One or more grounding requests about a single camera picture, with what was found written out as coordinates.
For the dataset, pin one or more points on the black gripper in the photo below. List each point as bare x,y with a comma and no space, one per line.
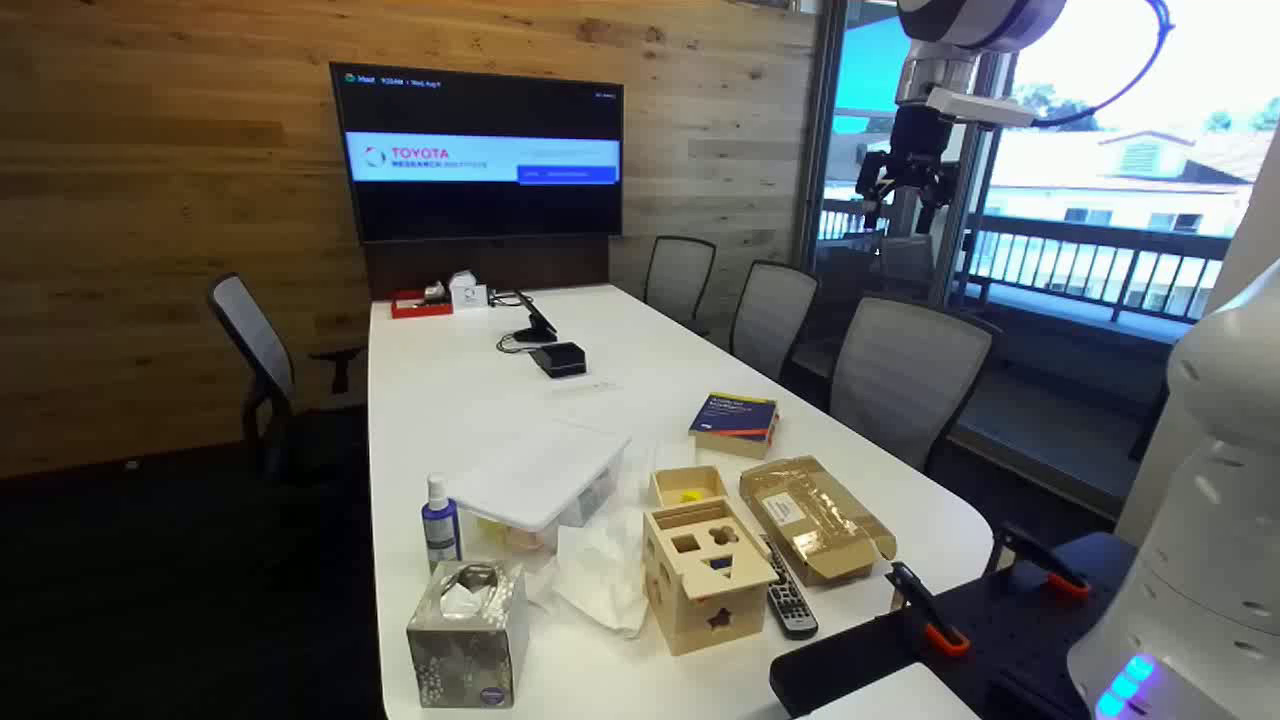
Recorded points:
921,134

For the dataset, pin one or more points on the clear plastic bag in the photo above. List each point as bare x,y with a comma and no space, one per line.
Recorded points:
593,581

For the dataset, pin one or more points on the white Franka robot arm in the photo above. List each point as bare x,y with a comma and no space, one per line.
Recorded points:
1201,532

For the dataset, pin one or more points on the open brown cardboard box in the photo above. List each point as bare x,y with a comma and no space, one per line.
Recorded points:
817,520

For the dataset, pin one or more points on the small white tissue box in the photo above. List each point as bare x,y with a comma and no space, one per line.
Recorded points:
464,289

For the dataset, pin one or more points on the wooden shape sorter box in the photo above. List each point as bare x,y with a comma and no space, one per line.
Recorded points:
706,585

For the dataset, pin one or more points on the flat red box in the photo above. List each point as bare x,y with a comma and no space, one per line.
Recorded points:
422,307

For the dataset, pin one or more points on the grey marbled tissue box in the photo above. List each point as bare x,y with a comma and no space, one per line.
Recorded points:
462,654

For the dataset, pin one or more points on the grey mesh office chair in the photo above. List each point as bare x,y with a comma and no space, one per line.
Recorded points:
683,281
774,318
906,375

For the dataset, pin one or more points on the black balcony railing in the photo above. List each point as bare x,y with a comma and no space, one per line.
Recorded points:
1092,232

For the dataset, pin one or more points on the black speakerphone device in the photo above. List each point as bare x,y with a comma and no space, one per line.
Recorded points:
558,358

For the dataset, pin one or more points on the black clamp orange tip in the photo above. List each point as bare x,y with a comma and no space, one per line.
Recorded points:
1044,563
924,614

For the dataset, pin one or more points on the black remote control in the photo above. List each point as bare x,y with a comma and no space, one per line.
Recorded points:
789,605

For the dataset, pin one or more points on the black perforated mounting board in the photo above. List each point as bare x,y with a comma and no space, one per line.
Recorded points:
853,661

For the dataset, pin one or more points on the white paper sheet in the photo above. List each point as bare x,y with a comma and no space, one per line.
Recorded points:
892,697

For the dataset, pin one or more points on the blue hand sanitizer bottle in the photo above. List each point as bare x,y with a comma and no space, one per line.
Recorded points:
442,526

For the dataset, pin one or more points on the grey office chair with armrests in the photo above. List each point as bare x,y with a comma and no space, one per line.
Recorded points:
252,341

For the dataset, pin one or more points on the wall mounted TV screen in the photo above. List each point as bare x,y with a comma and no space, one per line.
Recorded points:
482,203

